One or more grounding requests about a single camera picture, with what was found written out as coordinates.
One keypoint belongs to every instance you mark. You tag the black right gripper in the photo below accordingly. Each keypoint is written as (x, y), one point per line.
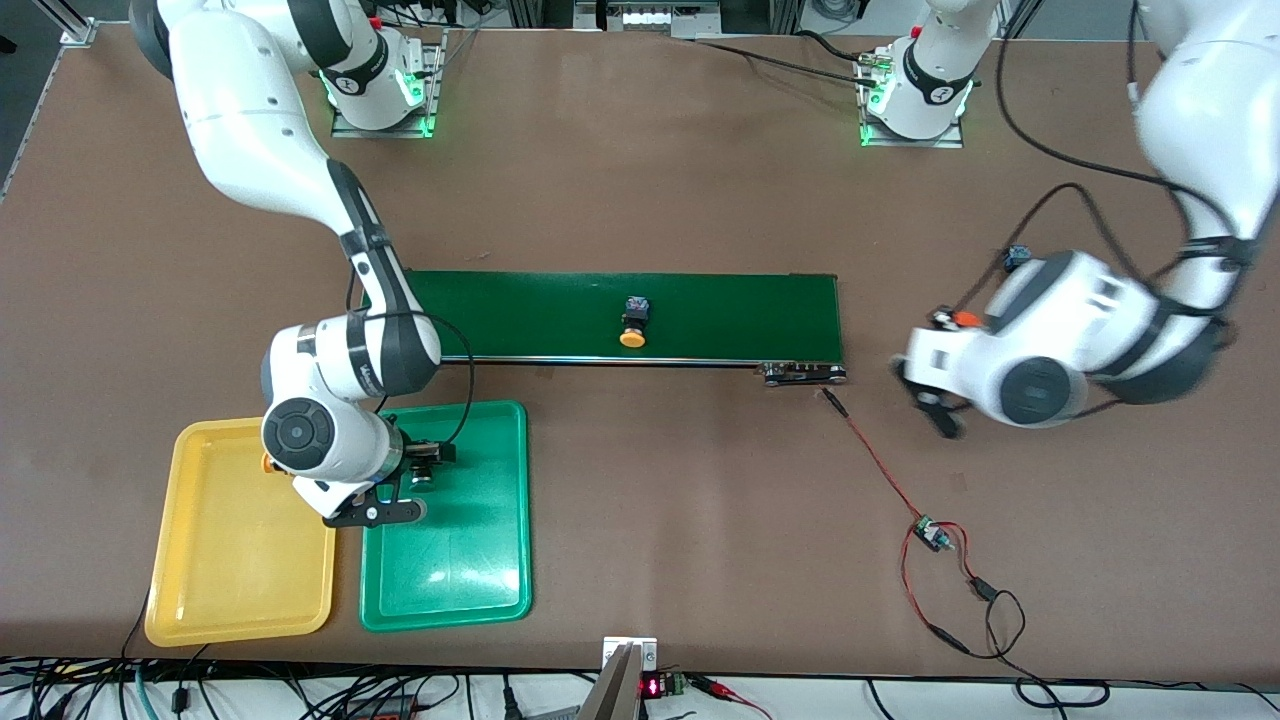
(420, 461)

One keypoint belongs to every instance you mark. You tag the orange 4680 battery cylinder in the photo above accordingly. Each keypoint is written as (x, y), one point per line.
(968, 319)

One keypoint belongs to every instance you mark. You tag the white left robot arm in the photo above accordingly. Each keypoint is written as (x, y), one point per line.
(1210, 110)

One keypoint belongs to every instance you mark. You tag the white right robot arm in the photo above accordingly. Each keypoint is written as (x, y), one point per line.
(250, 130)

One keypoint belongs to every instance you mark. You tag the green plastic tray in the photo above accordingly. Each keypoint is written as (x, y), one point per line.
(470, 560)

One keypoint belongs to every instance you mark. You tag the small speed controller board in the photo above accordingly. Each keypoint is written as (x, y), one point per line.
(931, 534)

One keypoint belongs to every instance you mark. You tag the green conveyor belt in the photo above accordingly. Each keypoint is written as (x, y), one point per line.
(720, 315)

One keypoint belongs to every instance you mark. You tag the yellow plastic tray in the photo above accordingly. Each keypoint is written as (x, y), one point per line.
(220, 560)

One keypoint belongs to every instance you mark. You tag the red digit display module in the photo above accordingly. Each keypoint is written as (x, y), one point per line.
(652, 687)

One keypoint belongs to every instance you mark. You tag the red alligator clip lead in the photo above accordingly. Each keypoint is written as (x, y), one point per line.
(715, 686)

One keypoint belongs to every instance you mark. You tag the lit white control box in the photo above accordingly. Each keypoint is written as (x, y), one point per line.
(660, 18)

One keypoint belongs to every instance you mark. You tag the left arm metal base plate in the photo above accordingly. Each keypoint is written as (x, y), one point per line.
(950, 141)

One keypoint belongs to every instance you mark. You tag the grey metal camera bracket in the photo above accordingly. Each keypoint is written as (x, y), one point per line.
(615, 690)

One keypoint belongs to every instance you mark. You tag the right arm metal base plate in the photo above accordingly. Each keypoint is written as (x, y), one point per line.
(436, 100)

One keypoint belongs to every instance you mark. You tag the aluminium extrusion frame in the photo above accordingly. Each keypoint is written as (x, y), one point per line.
(75, 25)

